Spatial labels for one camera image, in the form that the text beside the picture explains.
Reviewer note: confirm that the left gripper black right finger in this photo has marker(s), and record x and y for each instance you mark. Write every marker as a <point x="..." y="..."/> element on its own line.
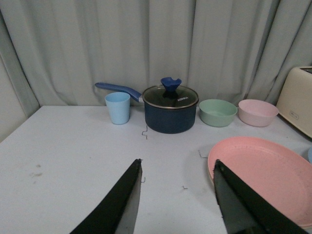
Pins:
<point x="243" y="210"/>

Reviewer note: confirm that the grey curtain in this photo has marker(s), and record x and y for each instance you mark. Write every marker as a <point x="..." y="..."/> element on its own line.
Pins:
<point x="52" y="52"/>

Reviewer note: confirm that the pink plastic bowl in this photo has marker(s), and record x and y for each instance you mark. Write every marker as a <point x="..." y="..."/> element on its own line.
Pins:
<point x="257" y="113"/>

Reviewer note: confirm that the green plastic bowl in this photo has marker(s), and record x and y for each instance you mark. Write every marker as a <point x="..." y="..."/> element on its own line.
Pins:
<point x="216" y="112"/>

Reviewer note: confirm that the dark blue saucepan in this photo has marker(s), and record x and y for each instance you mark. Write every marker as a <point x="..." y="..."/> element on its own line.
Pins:
<point x="167" y="121"/>

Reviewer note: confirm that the glass lid with blue knob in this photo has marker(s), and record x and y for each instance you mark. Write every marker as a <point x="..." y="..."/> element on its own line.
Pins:
<point x="170" y="95"/>

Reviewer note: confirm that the blue plastic plate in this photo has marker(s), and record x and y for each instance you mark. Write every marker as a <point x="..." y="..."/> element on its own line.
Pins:
<point x="310" y="155"/>

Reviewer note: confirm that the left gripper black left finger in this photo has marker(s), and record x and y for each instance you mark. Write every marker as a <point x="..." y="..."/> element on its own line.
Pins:
<point x="117" y="212"/>

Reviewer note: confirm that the pink plastic plate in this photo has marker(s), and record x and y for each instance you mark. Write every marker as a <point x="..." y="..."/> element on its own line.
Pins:
<point x="281" y="176"/>

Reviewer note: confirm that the light blue cup left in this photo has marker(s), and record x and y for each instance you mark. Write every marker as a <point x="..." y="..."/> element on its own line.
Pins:
<point x="118" y="104"/>

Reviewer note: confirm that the cream white toaster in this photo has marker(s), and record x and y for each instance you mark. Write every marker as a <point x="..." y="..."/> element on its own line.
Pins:
<point x="295" y="100"/>

